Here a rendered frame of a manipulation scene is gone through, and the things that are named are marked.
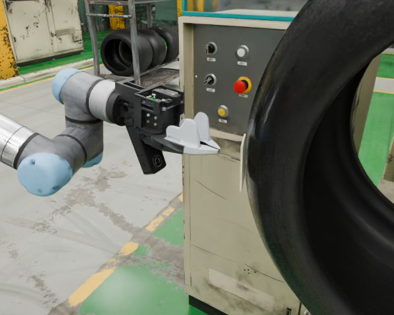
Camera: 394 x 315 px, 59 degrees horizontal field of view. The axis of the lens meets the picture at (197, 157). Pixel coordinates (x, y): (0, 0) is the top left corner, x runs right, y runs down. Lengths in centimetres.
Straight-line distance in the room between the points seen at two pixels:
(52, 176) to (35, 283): 146
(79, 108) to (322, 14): 49
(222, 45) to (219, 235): 69
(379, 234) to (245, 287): 85
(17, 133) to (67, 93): 12
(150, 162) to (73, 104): 19
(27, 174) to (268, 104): 41
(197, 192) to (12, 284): 115
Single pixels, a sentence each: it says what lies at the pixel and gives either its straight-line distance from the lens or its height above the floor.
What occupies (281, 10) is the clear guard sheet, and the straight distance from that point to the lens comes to 103.
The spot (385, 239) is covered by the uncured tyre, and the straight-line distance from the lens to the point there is 73.
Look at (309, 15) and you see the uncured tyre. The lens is 37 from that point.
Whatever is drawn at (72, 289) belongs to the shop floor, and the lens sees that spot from 195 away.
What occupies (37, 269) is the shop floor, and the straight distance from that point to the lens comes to 212.
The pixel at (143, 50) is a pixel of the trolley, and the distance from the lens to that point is 413.
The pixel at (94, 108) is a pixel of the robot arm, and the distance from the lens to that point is 67.
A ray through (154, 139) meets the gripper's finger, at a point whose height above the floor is 113.
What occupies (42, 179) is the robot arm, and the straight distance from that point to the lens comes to 63.
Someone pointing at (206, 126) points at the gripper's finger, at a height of 115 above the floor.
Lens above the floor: 137
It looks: 27 degrees down
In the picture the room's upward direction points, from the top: straight up
